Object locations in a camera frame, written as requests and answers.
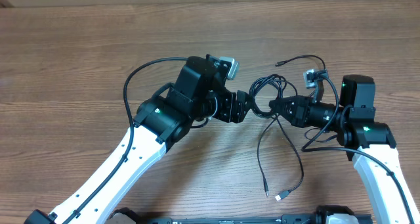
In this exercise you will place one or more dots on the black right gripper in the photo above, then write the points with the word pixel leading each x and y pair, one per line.
pixel 300 105

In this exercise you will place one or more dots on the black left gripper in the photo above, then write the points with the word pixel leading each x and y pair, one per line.
pixel 232 109

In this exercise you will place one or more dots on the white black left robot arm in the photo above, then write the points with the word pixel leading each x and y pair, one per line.
pixel 198 95

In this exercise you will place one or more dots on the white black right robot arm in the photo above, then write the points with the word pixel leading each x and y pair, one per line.
pixel 368 144

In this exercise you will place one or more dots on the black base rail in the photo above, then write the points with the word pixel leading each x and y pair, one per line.
pixel 302 218

